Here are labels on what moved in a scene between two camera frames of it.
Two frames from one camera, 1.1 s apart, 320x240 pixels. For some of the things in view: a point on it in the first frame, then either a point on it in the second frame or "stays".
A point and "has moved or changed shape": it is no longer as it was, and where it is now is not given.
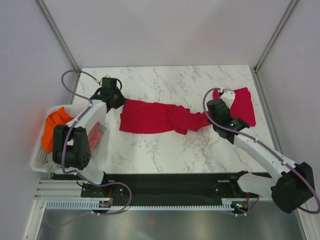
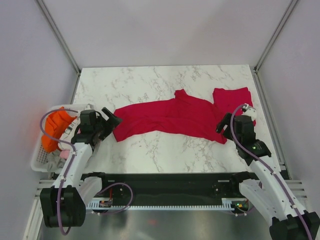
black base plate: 152,186 stays
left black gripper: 122,101 -> 113,121
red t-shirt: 138,116 has moved or changed shape
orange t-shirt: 59,117 stays
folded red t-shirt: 242,107 stays
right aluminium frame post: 288,10 stays
